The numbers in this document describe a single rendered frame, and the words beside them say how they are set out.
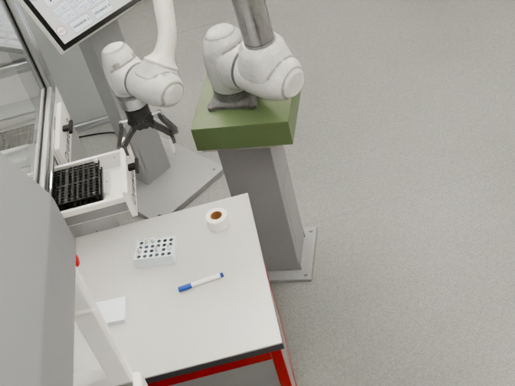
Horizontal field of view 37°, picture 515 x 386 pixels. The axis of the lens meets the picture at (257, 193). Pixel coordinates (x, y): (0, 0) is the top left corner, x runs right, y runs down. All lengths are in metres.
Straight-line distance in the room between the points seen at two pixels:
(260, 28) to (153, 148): 1.48
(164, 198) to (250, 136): 1.15
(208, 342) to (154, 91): 0.71
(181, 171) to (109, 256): 1.43
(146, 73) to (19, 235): 0.93
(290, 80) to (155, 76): 0.48
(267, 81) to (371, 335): 1.10
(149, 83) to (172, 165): 1.72
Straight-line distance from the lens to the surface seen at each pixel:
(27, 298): 1.35
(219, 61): 2.62
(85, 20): 3.27
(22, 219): 1.45
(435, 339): 3.01
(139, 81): 2.25
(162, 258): 2.38
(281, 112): 2.66
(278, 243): 3.16
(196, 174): 3.82
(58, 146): 2.74
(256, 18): 2.42
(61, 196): 2.57
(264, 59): 2.46
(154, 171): 3.84
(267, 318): 2.17
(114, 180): 2.65
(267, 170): 2.88
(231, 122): 2.68
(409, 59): 4.35
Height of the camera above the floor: 2.44
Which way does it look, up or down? 42 degrees down
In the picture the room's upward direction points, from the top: 15 degrees counter-clockwise
